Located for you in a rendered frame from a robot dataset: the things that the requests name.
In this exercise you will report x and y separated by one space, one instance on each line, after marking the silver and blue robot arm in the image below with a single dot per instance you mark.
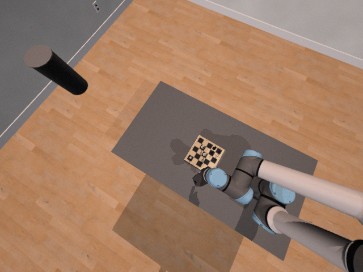
279 186

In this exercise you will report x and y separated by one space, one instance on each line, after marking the chessboard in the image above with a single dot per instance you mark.
196 152

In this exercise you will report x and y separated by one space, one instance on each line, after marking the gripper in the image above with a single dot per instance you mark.
199 178

